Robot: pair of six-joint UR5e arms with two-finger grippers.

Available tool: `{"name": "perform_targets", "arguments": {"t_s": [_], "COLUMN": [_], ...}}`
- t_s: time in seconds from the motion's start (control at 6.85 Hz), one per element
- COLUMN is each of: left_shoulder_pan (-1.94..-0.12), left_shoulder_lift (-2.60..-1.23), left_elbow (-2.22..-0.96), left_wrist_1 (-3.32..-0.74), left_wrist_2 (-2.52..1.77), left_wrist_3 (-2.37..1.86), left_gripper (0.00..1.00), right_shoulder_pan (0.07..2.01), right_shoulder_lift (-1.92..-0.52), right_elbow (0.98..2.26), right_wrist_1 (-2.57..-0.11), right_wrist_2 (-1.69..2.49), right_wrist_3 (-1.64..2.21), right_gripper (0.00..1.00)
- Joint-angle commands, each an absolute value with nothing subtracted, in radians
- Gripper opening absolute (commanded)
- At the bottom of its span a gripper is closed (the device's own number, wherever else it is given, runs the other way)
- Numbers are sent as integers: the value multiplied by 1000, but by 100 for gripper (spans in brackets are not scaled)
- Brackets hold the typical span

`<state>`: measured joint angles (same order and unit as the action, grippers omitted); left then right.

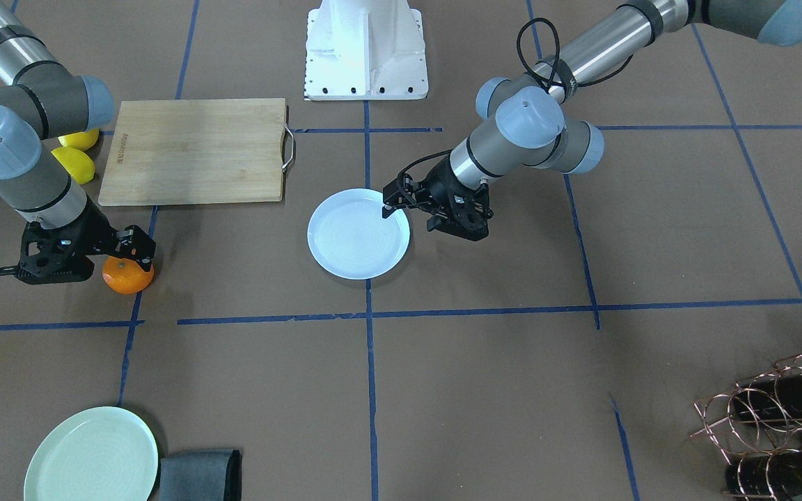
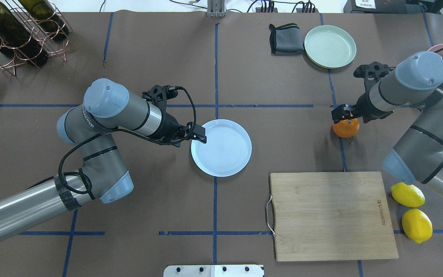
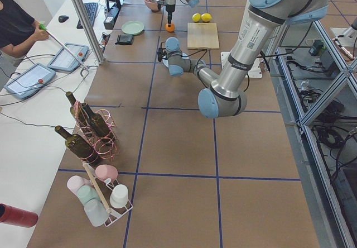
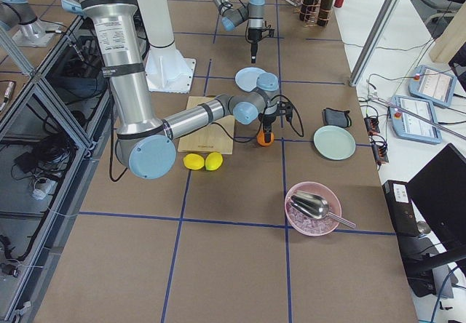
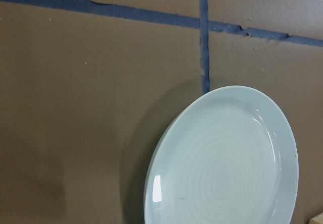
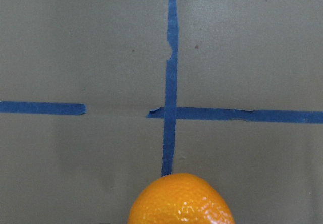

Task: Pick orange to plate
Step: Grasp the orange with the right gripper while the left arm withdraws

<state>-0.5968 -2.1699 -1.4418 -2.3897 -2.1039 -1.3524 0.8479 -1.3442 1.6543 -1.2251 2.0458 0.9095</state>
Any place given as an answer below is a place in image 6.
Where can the orange fruit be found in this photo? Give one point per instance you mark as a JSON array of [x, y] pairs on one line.
[[180, 198]]

